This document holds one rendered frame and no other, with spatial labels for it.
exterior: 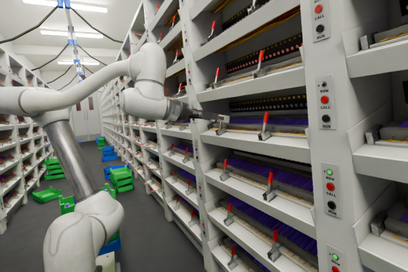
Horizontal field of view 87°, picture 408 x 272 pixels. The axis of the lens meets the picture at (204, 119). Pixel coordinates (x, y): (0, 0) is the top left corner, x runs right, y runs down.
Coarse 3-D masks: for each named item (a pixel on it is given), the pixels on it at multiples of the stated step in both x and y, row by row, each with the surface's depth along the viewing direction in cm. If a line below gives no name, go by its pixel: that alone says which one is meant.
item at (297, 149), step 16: (224, 112) 113; (240, 112) 104; (256, 112) 94; (272, 112) 86; (288, 112) 79; (304, 112) 73; (208, 128) 107; (224, 144) 89; (240, 144) 79; (256, 144) 71; (272, 144) 64; (288, 144) 59; (304, 144) 56; (304, 160) 56
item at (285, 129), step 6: (216, 126) 105; (222, 126) 100; (234, 126) 91; (240, 126) 88; (246, 126) 84; (252, 126) 81; (258, 126) 78; (270, 126) 73; (276, 126) 71; (282, 126) 68; (288, 126) 66; (294, 126) 65; (300, 126) 63; (306, 126) 61; (276, 132) 69; (282, 132) 69; (288, 132) 67; (294, 132) 65; (300, 132) 63
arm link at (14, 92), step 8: (0, 88) 82; (8, 88) 82; (16, 88) 82; (24, 88) 82; (32, 88) 90; (0, 96) 80; (8, 96) 79; (16, 96) 79; (0, 104) 80; (8, 104) 79; (16, 104) 79; (0, 112) 83; (8, 112) 82; (16, 112) 82; (24, 112) 82
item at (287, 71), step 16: (272, 48) 82; (288, 48) 76; (240, 64) 100; (256, 64) 92; (272, 64) 81; (288, 64) 64; (304, 64) 52; (208, 80) 109; (224, 80) 94; (240, 80) 81; (256, 80) 67; (272, 80) 62; (288, 80) 57; (304, 80) 53; (208, 96) 96; (224, 96) 85
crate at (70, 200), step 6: (108, 186) 155; (114, 192) 141; (60, 198) 138; (66, 198) 141; (72, 198) 143; (114, 198) 141; (60, 204) 124; (72, 204) 142; (66, 210) 125; (72, 210) 127
